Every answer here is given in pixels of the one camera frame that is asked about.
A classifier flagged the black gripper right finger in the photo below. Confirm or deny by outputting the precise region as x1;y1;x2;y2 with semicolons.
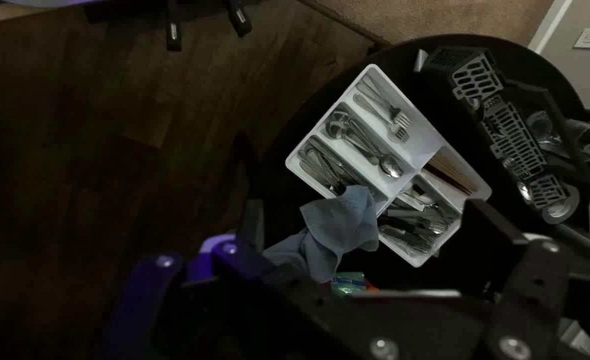
485;231;590;360

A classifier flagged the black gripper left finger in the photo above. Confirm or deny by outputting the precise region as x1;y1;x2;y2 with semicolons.
103;252;201;360

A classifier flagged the blue grey cloth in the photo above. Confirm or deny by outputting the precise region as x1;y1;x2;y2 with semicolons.
260;183;381;288

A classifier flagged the black plastic dish rack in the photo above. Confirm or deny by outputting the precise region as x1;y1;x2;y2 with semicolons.
412;45;590;226

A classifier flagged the silver fork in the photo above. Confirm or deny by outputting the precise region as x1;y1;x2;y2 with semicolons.
351;89;412;144

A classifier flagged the round black table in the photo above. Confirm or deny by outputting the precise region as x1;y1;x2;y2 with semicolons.
256;33;590;296

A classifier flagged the clear drinking glass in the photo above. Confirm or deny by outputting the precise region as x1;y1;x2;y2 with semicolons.
539;181;581;226

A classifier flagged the white plastic cutlery tray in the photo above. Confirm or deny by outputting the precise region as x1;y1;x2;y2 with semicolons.
283;61;494;269

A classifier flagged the silver spoon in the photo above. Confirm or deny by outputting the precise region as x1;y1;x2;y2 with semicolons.
346;126;404;180

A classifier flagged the small green colourful object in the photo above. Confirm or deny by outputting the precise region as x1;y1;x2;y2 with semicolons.
330;269;369;296

